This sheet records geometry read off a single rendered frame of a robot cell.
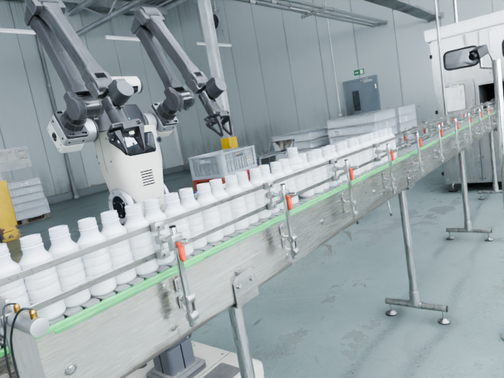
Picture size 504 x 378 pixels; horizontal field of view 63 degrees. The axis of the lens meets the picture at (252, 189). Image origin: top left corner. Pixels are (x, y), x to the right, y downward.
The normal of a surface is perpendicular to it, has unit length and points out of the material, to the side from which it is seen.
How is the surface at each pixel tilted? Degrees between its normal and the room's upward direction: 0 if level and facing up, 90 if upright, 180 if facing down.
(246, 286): 90
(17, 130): 90
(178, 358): 90
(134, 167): 90
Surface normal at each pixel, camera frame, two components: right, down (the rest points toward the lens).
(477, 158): -0.62, 0.22
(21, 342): 0.77, -0.04
